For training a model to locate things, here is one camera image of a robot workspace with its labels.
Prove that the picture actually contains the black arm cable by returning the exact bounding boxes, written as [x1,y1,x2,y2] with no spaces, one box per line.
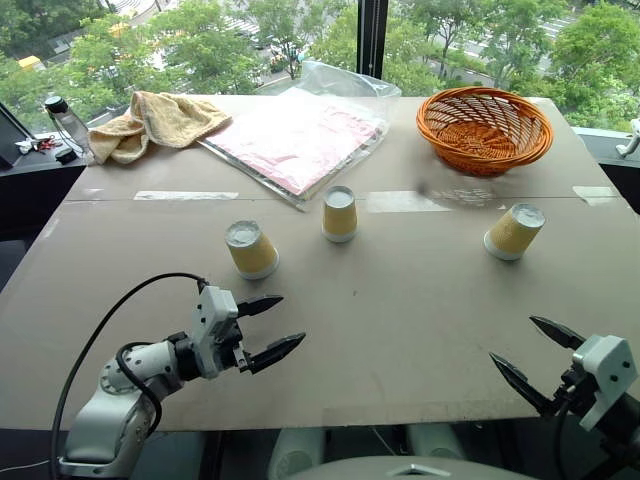
[553,397,576,480]
[50,272,210,480]

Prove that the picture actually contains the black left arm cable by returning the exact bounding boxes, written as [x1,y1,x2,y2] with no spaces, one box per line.
[50,272,210,480]

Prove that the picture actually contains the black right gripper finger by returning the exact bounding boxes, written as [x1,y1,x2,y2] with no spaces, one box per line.
[488,352,557,417]
[529,315,586,351]

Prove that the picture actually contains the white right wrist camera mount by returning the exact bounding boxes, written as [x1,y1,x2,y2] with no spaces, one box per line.
[571,334,639,432]

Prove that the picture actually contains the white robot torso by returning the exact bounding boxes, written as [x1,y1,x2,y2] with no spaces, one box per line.
[267,424,539,480]

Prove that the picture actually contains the yellow terry towel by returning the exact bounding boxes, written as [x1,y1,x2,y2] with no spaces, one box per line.
[88,90,233,166]

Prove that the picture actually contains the clear water bottle black cap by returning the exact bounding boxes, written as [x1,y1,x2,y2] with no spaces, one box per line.
[43,95,96,164]

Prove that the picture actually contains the black side desk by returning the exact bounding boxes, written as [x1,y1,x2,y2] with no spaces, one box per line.
[0,102,89,296]

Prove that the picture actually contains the clear tape strip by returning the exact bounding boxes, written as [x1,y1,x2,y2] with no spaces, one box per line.
[572,185,619,207]

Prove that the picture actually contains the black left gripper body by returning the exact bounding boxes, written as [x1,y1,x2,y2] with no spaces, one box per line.
[219,316,252,374]

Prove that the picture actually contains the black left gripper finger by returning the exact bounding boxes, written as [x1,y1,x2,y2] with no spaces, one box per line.
[246,332,307,376]
[236,295,285,318]

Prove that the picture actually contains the black window frame post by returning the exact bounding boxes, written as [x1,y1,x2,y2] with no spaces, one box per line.
[355,0,389,79]

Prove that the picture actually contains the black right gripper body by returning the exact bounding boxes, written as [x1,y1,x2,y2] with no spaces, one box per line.
[551,365,599,417]

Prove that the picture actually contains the small white red items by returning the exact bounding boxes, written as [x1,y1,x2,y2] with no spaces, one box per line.
[14,137,64,154]

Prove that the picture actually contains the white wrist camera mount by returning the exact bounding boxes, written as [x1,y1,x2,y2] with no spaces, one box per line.
[571,334,639,432]
[191,285,240,380]

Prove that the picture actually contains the yellow ribbed paper cup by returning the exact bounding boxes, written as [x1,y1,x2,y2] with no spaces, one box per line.
[321,185,360,244]
[482,202,546,262]
[224,220,280,281]

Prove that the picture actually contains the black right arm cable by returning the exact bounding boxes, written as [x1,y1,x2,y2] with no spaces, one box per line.
[553,397,576,480]

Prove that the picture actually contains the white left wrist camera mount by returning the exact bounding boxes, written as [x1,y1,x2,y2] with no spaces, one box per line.
[191,285,240,380]

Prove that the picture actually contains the clear plastic bag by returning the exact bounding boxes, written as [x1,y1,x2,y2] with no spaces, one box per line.
[197,60,403,213]

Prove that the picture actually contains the orange wicker basket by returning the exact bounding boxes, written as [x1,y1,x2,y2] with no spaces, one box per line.
[415,86,554,178]

